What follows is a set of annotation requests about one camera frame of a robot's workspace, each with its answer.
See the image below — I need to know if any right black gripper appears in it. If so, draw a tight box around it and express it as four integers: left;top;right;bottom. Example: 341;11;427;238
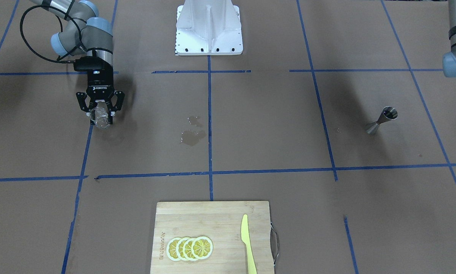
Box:
75;69;125;125

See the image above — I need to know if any back lemon slice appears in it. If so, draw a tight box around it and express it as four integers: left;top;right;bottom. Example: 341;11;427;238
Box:
167;237;181;261

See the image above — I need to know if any small glass beaker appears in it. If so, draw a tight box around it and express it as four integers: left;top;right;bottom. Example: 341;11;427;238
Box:
89;107;112;129

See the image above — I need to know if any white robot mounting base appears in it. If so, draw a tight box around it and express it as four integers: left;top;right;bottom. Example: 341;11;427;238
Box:
175;0;244;56

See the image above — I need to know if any steel double jigger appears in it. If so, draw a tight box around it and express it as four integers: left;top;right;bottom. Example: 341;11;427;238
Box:
365;106;398;135

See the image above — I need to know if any bamboo cutting board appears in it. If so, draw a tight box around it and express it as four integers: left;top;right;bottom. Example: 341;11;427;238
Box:
150;201;275;274

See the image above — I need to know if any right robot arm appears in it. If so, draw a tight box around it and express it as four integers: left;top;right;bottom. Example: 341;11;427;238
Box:
19;0;125;129

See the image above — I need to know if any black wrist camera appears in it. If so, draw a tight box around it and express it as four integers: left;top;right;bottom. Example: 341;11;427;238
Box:
73;56;109;72

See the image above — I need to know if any yellow plastic knife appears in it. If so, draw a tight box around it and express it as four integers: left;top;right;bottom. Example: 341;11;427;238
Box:
240;214;257;274

